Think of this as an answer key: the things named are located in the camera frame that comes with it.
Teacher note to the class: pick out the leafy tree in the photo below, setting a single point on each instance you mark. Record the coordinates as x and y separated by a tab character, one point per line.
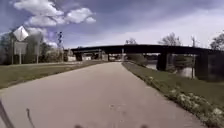
218	42

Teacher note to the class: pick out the grey paved path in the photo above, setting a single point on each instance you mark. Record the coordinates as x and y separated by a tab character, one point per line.
100	96

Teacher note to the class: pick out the thin pole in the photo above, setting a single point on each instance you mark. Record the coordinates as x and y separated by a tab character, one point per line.
193	56

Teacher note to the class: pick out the dark road bridge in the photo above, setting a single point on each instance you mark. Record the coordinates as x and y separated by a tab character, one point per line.
140	49

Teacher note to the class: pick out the bare tree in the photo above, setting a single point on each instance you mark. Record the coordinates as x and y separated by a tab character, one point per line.
170	40

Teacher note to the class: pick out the rectangular sign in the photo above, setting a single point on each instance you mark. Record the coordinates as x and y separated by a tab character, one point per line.
20	48

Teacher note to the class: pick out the river water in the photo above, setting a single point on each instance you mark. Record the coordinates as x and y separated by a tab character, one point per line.
185	72

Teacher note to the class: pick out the grass verge with white flowers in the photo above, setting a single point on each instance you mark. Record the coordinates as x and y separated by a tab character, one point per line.
186	87

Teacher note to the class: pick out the grass strip with bare patches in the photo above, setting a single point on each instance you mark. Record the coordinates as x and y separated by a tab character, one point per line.
20	72

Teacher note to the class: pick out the white diamond sign on pole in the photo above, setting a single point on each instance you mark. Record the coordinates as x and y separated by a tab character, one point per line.
20	33

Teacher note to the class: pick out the pale low building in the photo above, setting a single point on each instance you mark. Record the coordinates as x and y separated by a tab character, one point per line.
71	57

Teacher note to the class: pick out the group of green trees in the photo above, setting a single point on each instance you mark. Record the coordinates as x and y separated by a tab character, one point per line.
40	50

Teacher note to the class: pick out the tall signal mast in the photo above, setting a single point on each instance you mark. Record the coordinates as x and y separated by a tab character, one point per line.
60	39

